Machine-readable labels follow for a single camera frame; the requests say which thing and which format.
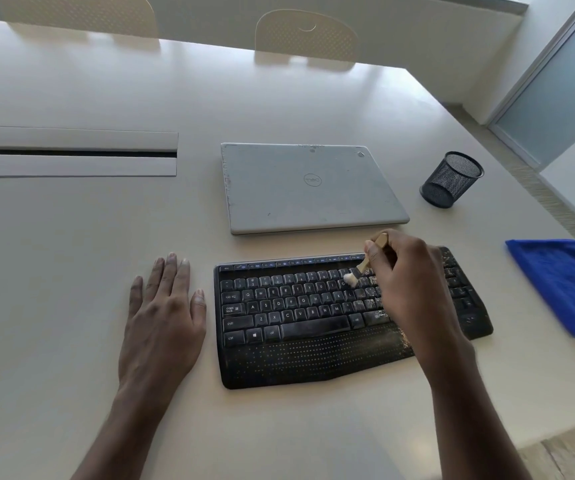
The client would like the black keyboard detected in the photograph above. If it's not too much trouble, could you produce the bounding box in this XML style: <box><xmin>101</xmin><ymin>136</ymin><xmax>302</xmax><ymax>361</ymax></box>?
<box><xmin>213</xmin><ymin>246</ymin><xmax>494</xmax><ymax>391</ymax></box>

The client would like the small wooden brush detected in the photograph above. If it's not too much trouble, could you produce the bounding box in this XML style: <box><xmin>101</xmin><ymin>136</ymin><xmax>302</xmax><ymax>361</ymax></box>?
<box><xmin>342</xmin><ymin>232</ymin><xmax>390</xmax><ymax>288</ymax></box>

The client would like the person's right hand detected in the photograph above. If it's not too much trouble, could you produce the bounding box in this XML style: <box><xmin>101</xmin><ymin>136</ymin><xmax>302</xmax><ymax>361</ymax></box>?
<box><xmin>363</xmin><ymin>228</ymin><xmax>478</xmax><ymax>395</ymax></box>

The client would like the person's left hand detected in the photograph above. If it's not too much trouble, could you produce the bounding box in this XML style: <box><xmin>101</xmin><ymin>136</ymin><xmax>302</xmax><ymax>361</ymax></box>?
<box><xmin>117</xmin><ymin>252</ymin><xmax>207</xmax><ymax>401</ymax></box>

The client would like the black mesh pen holder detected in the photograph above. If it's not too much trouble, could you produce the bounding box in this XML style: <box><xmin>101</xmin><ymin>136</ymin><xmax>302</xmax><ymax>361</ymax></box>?
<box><xmin>419</xmin><ymin>151</ymin><xmax>485</xmax><ymax>209</ymax></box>

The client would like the frosted glass door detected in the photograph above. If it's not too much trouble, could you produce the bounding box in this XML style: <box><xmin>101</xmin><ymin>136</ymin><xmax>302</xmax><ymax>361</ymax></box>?
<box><xmin>487</xmin><ymin>0</ymin><xmax>575</xmax><ymax>171</ymax></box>

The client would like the cream perforated chair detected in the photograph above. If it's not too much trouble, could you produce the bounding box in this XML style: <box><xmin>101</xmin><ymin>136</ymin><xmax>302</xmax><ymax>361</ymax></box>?
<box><xmin>0</xmin><ymin>0</ymin><xmax>161</xmax><ymax>38</ymax></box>
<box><xmin>253</xmin><ymin>9</ymin><xmax>360</xmax><ymax>63</ymax></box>

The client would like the blue microfibre cloth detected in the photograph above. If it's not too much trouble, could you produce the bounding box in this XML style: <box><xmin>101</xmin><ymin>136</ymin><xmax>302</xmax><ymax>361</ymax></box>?
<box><xmin>505</xmin><ymin>238</ymin><xmax>575</xmax><ymax>339</ymax></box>

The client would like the person's right forearm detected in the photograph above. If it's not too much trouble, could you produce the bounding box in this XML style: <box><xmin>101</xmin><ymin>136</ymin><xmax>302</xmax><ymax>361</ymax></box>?
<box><xmin>425</xmin><ymin>359</ymin><xmax>534</xmax><ymax>480</ymax></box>

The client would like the grey desk cable slot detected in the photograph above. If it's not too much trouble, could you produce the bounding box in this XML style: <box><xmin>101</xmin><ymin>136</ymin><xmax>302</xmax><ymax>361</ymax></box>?
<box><xmin>0</xmin><ymin>124</ymin><xmax>179</xmax><ymax>179</ymax></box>

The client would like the silver laptop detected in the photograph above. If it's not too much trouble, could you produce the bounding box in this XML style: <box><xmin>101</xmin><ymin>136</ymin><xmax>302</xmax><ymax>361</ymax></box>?
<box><xmin>219</xmin><ymin>142</ymin><xmax>412</xmax><ymax>237</ymax></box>

